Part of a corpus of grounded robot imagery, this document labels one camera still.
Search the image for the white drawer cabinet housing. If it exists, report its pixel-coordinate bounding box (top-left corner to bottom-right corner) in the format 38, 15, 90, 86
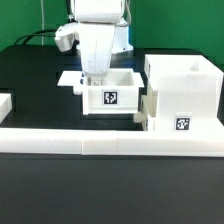
144, 54, 223, 133

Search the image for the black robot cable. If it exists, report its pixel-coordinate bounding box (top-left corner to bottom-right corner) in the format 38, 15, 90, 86
13, 29, 59, 46

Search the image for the white marker sheet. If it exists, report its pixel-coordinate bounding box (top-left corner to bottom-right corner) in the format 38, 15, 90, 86
57, 71, 83, 86

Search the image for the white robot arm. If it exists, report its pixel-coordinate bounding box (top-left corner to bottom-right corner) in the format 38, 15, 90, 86
54, 0, 133, 79

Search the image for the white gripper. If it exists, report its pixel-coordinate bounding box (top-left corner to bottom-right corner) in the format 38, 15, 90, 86
54, 22, 115, 79

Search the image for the white obstacle fence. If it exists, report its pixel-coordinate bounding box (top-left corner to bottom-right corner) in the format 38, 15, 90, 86
0, 93, 224, 157

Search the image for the white drawer box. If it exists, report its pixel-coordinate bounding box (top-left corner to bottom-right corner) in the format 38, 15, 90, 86
73, 69, 145, 116
133, 84, 158, 132

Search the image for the white drawer box front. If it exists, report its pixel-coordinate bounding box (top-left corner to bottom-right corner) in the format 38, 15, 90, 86
133, 84, 158, 132

